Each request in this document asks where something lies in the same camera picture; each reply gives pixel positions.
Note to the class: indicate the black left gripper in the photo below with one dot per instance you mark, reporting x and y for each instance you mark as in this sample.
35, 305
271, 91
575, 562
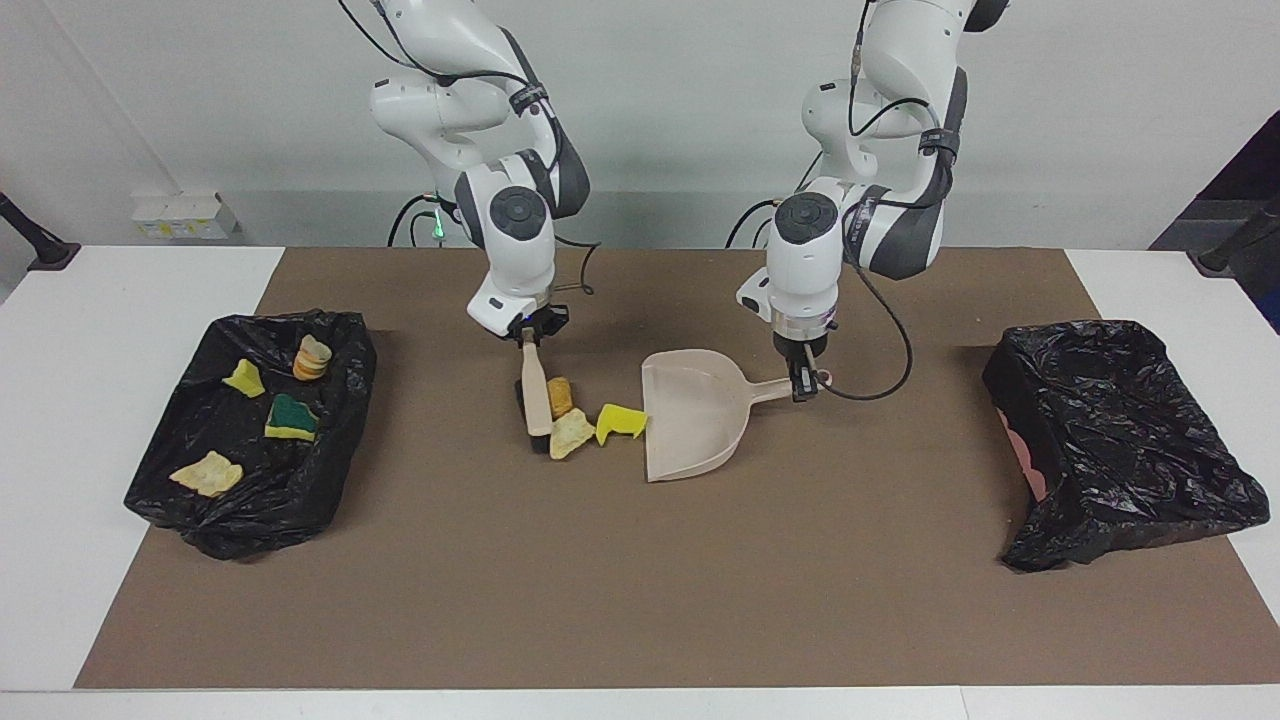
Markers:
803, 350

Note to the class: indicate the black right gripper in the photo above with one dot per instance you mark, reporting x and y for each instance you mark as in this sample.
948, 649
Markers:
535, 320

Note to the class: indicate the beige brush with black bristles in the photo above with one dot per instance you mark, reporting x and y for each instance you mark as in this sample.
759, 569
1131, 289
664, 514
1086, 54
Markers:
537, 390

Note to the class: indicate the brown cork-like cylinder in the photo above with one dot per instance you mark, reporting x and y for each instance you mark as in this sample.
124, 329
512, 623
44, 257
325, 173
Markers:
561, 397

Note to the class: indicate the beige stone-like foam chunk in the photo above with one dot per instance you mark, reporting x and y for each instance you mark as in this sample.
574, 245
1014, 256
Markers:
571, 435

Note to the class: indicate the beige plastic dustpan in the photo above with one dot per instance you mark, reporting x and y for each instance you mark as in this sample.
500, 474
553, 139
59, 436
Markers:
695, 420

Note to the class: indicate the notched yellow sponge piece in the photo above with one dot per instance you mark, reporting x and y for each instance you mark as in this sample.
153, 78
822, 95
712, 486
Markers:
620, 423

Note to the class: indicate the striped orange foam roll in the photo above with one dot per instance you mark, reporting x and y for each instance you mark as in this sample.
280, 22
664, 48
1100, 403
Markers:
312, 358
207, 474

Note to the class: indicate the yellow green-backed sponge piece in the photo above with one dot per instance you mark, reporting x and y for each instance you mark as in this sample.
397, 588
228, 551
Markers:
291, 415

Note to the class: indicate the small yellow sponge piece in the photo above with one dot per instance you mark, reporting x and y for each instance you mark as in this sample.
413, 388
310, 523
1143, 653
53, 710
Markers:
244, 379

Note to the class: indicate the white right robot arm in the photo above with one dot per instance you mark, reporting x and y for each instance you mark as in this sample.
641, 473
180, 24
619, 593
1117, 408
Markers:
520, 270

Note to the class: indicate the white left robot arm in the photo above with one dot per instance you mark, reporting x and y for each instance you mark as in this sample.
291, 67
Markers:
805, 270

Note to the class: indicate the pink plastic bin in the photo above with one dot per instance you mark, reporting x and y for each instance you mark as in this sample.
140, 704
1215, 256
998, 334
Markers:
1028, 455

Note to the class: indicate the black trash bag over pink bin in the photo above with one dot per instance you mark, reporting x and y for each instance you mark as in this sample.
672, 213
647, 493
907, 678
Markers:
1120, 440

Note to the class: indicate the black trash bag lined bin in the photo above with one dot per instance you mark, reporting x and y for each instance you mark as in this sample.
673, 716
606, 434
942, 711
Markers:
250, 520

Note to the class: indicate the brown paper table mat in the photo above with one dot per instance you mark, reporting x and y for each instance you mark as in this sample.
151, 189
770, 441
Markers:
640, 620

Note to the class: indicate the white power strip box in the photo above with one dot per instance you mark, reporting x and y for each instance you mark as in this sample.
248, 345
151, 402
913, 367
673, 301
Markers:
180, 215

